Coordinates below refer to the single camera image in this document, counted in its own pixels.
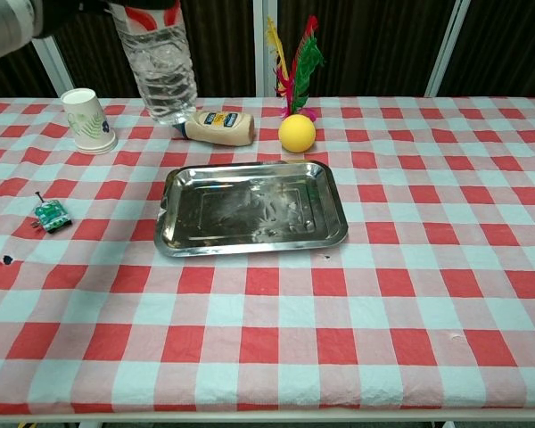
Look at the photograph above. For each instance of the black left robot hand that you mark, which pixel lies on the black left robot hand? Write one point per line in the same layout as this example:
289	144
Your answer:
71	9

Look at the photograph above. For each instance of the transparent plastic water bottle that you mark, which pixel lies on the transparent plastic water bottle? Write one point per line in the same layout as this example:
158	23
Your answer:
162	62

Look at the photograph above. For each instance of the mayonnaise squeeze bottle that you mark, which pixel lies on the mayonnaise squeeze bottle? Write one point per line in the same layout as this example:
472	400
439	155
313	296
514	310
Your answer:
220	127

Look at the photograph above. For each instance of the stainless steel rectangular tray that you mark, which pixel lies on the stainless steel rectangular tray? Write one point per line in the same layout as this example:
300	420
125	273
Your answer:
249	209

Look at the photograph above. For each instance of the white paper cup leaf print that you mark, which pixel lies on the white paper cup leaf print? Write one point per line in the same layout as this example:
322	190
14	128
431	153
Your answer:
88	122

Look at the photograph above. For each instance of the small green toy tank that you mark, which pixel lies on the small green toy tank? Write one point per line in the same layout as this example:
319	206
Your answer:
51	217

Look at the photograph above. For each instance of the colourful feather shuttlecock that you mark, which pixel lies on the colourful feather shuttlecock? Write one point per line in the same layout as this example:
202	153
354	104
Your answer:
302	67

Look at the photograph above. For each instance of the yellow ball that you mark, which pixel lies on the yellow ball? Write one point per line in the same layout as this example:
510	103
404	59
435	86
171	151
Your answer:
297	133

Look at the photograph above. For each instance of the red white checkered tablecloth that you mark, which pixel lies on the red white checkered tablecloth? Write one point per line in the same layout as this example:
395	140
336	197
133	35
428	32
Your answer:
294	285

